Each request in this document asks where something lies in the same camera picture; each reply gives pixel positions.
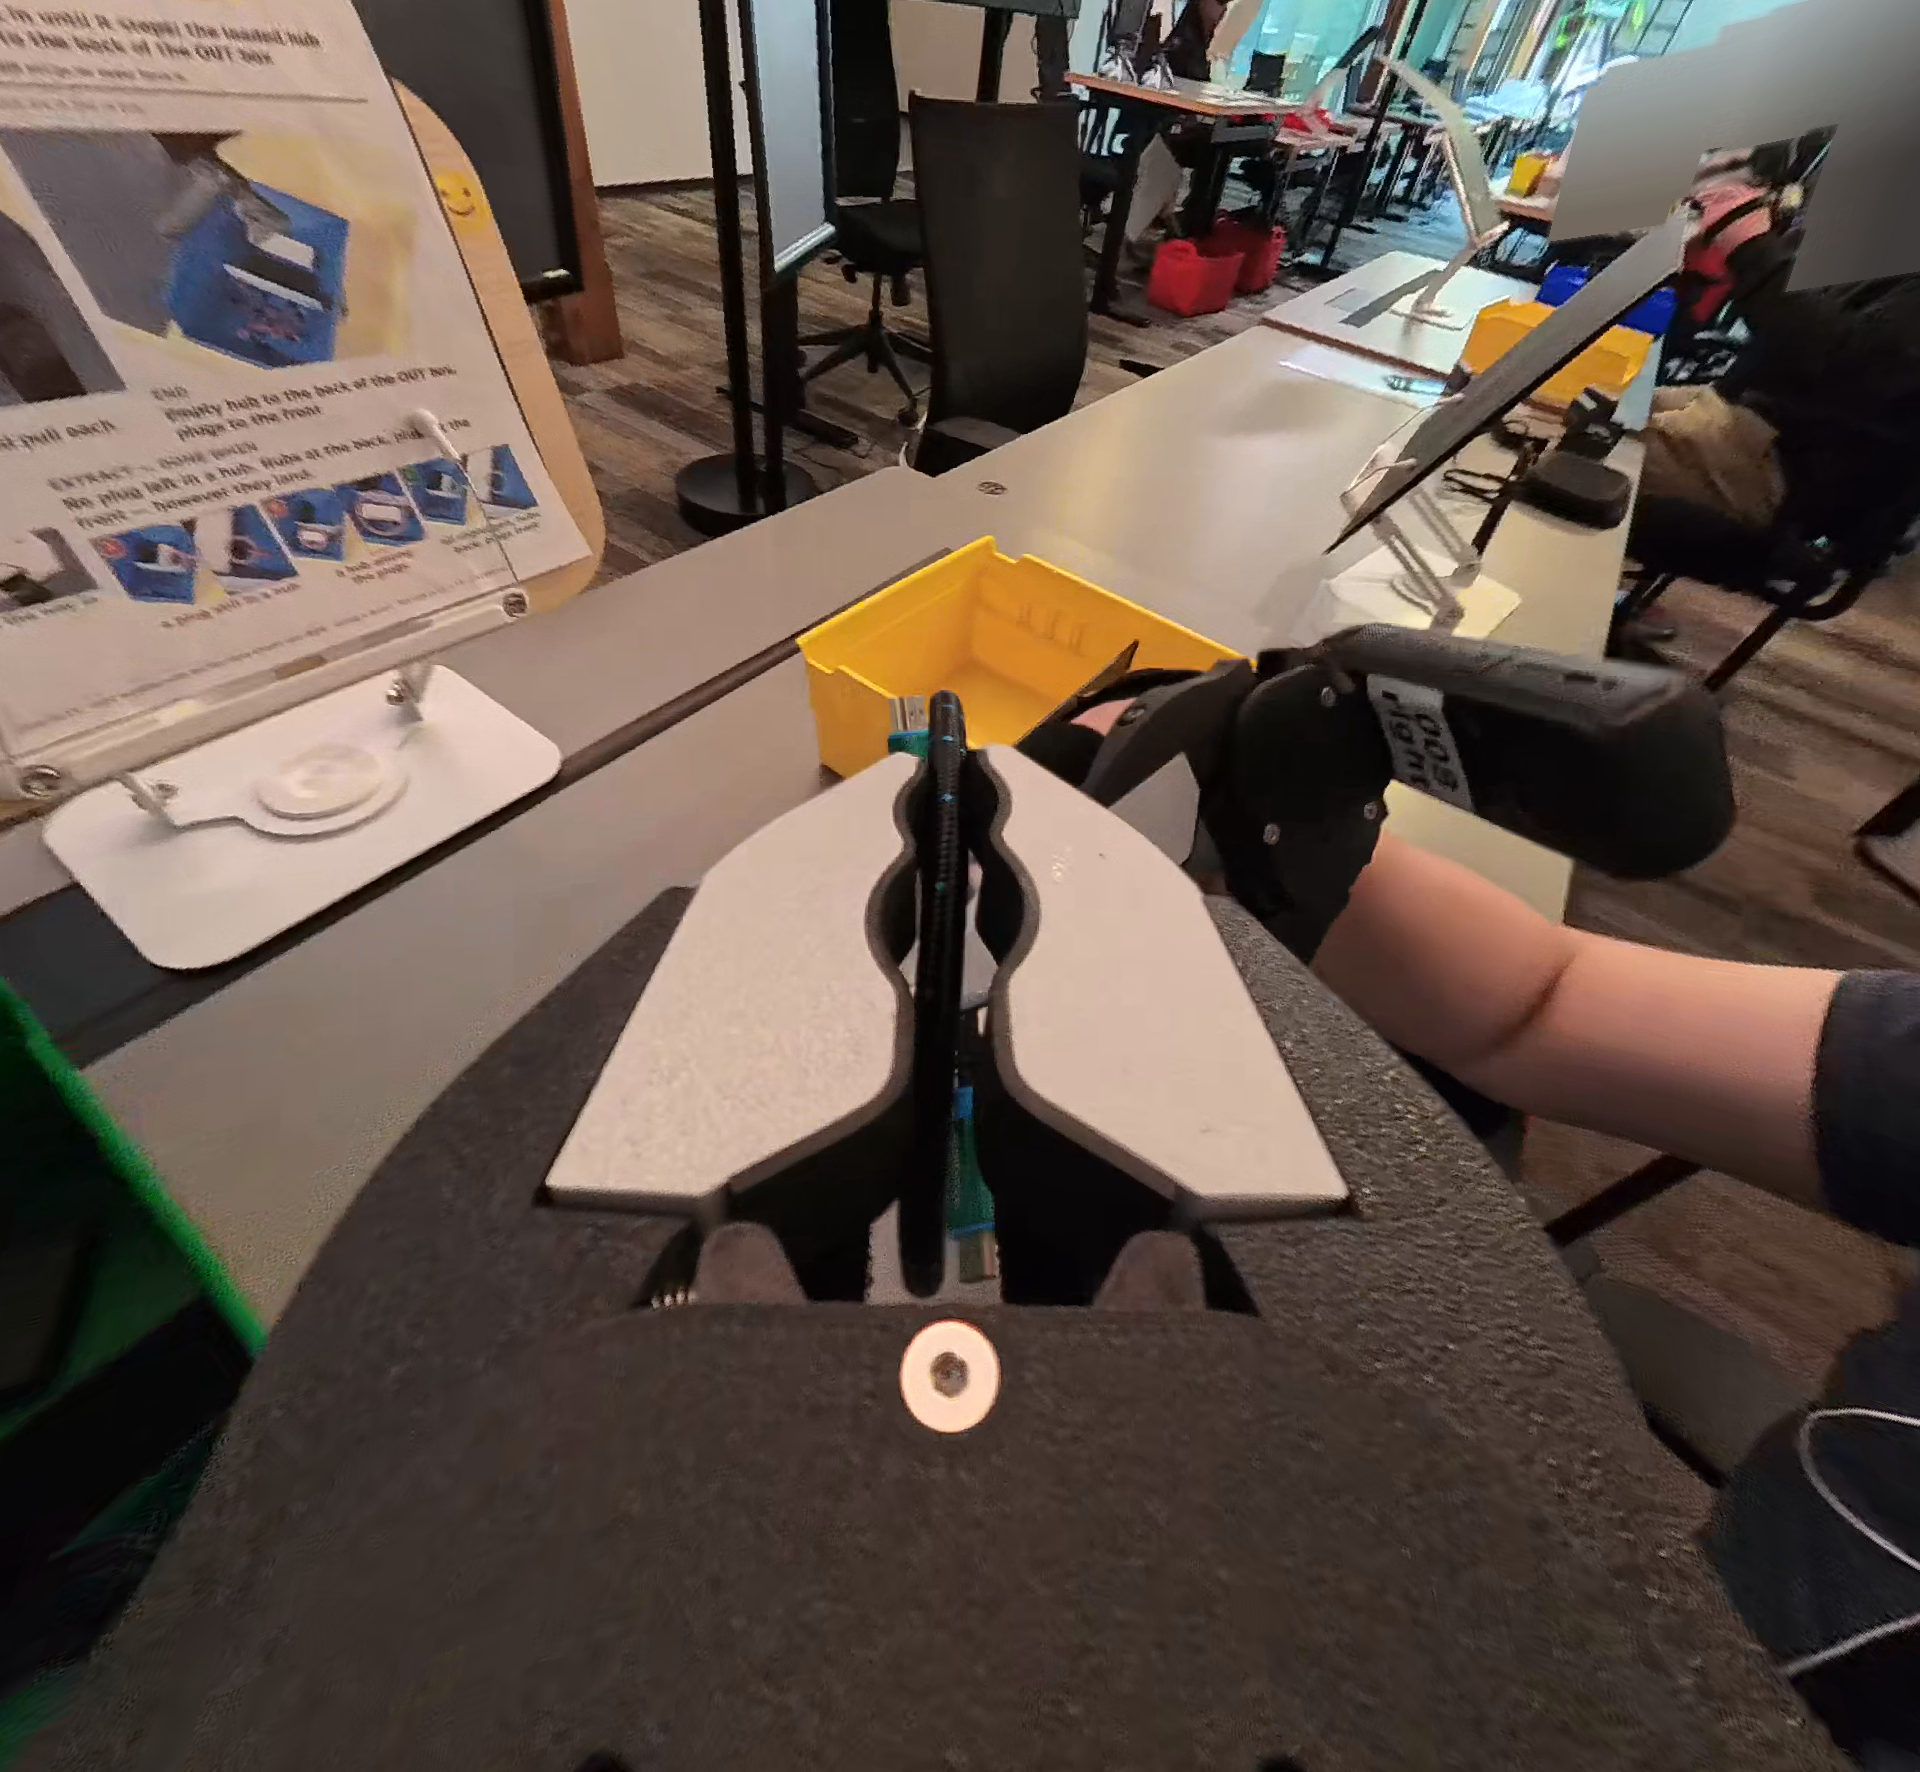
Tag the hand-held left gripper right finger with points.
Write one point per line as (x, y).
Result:
(1172, 1053)

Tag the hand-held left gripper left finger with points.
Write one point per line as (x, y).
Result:
(750, 1053)

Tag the yellow plastic bin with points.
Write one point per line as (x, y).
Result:
(989, 633)
(1561, 348)

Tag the green plastic bin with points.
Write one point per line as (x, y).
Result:
(107, 1293)

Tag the person's right forearm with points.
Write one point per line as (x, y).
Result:
(1561, 1009)

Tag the black tablet on stand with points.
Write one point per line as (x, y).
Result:
(1531, 364)

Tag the red plastic crate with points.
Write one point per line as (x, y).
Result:
(1216, 267)

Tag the instruction sheet on stand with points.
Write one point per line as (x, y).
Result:
(526, 393)

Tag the yellow smiley sticker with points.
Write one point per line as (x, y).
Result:
(458, 198)

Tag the printed instruction sheet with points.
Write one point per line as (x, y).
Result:
(211, 243)

